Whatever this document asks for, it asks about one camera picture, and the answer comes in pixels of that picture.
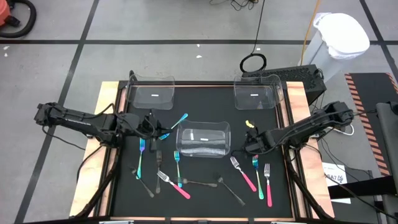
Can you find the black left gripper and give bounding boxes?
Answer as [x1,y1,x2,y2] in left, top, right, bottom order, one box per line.
[136,112,171,153]

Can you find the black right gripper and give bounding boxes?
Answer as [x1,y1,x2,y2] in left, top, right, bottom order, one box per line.
[244,124,274,156]

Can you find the iridescent rainbow fork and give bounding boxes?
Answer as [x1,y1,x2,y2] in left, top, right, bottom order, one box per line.
[136,138,146,180]
[158,113,189,141]
[251,154,265,200]
[173,151,183,189]

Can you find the clear plastic bin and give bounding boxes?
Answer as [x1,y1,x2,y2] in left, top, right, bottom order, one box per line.
[126,73,176,111]
[233,73,284,111]
[175,120,232,159]

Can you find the pink-handled silver fork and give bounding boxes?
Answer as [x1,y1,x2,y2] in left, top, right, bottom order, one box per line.
[229,156,258,193]
[156,170,192,200]
[263,163,274,208]

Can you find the black metal fork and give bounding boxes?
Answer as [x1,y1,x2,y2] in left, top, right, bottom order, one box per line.
[155,150,163,195]
[129,166,155,199]

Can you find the long silver fork, centre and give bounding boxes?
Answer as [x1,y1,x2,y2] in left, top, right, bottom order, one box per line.
[175,177,218,189]

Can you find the silver fork, right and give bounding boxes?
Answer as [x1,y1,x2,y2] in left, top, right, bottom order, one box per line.
[215,174,246,207]

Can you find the black table mat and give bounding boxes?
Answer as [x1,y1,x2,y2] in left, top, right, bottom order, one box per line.
[111,85,295,218]

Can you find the white paper sheet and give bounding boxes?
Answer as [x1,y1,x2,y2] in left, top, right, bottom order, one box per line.
[322,161,353,205]

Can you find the hazard-striped floor mat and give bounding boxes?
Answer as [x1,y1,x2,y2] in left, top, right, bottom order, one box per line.
[344,72,398,177]

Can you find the white-bagged trash can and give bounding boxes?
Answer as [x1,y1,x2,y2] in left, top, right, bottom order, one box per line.
[300,11,371,82]

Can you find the orange shop vacuum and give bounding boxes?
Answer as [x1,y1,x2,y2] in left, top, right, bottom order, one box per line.
[0,0,20,28]

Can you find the black aluminium rig frame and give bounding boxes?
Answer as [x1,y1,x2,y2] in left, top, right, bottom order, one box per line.
[73,79,336,224]

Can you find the black sleeved cable bundle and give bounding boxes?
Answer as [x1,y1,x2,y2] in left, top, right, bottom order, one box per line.
[283,152,332,220]
[74,147,121,218]

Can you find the black hanging cable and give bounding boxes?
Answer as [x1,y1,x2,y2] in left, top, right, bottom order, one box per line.
[239,0,267,74]

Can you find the yellow hanging cable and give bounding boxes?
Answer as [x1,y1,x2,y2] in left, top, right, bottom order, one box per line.
[299,0,322,66]

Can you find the black floor cable tangle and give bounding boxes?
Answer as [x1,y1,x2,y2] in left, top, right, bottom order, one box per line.
[208,0,259,12]

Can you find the black vacuum hose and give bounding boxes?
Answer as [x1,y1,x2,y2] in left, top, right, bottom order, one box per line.
[0,0,37,39]

